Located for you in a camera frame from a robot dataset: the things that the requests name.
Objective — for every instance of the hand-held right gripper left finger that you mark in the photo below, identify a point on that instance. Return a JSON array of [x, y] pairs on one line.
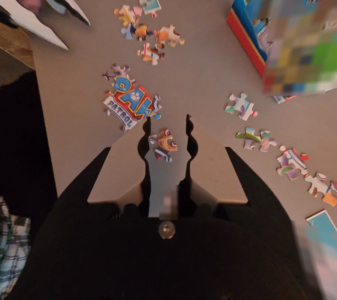
[[121, 173]]

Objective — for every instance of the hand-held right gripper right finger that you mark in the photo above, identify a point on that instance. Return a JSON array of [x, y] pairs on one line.
[[216, 173]]

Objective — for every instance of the orange dog face puzzle piece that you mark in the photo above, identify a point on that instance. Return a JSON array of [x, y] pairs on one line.
[[164, 143]]

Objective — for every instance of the assembled logo puzzle section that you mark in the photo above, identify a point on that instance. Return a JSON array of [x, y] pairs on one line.
[[131, 100]]

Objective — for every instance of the orange fur puzzle piece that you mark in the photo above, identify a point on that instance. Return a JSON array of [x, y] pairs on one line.
[[167, 35]]

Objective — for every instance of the wooden furniture leg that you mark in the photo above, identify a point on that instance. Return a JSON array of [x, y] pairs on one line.
[[15, 44]]

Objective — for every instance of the green purple puzzle piece pair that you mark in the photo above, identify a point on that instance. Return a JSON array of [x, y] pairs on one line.
[[255, 139]]

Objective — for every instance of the white teal purple puzzle piece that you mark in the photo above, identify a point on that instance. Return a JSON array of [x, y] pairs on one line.
[[241, 106]]

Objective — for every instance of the white purple striped puzzle piece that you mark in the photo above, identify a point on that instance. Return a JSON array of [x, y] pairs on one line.
[[291, 163]]

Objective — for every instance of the yellow pink puzzle piece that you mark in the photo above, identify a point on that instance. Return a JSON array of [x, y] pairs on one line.
[[127, 15]]

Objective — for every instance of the white orange red puzzle piece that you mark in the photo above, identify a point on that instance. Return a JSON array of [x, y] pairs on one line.
[[318, 186]]

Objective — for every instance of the assembled teal puzzle section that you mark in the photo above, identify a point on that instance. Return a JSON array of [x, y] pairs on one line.
[[322, 222]]

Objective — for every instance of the orange red striped puzzle piece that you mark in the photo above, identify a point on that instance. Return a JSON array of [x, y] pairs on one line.
[[150, 53]]

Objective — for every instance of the colourful puzzle box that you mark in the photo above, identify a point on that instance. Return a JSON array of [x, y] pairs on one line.
[[244, 10]]

